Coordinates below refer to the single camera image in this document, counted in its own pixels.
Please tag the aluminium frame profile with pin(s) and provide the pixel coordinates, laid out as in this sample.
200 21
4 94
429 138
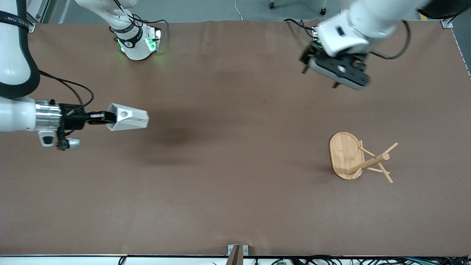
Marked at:
446 23
32 26

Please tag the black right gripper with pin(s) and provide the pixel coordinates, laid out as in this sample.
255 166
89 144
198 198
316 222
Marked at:
72 120

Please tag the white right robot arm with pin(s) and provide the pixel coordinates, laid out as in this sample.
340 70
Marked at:
14 110

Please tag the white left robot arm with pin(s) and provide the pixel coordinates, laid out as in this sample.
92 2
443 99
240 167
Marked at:
368 22

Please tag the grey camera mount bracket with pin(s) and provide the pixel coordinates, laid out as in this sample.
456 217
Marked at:
237 252

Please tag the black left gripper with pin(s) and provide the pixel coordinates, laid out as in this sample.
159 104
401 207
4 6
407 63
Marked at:
306 51

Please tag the white faceted cup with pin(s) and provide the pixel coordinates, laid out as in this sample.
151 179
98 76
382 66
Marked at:
128 117

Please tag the wooden cup rack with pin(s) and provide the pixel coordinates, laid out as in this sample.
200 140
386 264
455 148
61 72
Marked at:
345 154

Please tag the brown table cover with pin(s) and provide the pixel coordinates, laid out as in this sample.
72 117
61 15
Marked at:
228 176

